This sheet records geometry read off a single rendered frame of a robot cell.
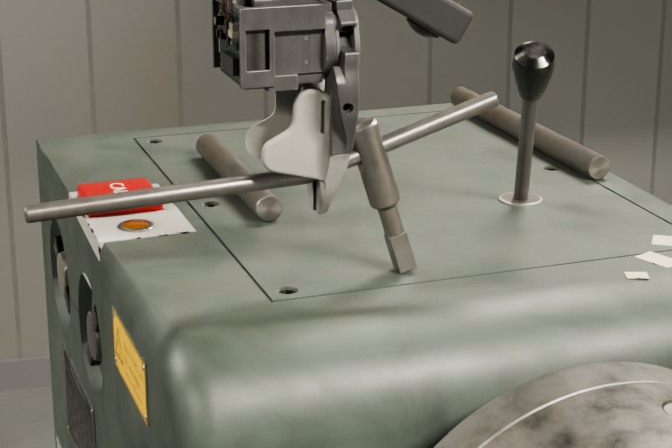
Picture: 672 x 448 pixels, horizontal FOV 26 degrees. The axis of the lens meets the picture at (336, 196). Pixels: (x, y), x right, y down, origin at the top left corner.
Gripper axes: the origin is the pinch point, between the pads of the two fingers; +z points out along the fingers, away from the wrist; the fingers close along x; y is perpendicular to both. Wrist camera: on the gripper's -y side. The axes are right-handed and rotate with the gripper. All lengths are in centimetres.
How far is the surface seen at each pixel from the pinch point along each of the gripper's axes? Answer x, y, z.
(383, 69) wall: -256, -104, 52
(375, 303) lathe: 5.4, -1.5, 6.5
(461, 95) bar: -41, -29, 5
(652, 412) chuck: 23.1, -12.3, 8.2
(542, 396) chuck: 17.8, -7.8, 8.8
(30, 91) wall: -264, -14, 53
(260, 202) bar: -13.6, 0.9, 4.8
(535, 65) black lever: -3.2, -17.2, -7.0
